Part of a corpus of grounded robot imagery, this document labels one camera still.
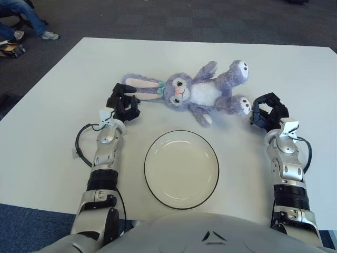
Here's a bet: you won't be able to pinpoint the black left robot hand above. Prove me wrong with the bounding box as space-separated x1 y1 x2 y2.
106 82 142 124

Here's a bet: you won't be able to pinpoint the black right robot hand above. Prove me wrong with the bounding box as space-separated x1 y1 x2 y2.
249 92 290 130

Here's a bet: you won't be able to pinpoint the purple plush bunny doll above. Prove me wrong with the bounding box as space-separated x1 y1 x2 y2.
121 60 250 129

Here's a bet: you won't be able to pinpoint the white plate black rim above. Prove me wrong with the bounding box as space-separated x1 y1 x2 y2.
144 130 220 211

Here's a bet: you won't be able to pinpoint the cardboard box with books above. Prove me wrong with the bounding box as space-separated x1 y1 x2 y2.
0 39 27 59

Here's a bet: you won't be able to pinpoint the person leg blue jeans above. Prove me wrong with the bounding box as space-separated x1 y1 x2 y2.
5 0 48 36
0 21 16 41

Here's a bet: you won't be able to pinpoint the white table leg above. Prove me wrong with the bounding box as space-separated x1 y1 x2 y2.
325 229 337 249

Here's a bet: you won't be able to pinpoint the silver robot torso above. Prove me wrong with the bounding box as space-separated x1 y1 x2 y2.
39 212 337 253

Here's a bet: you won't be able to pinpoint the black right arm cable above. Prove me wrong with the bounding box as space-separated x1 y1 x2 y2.
294 137 314 174

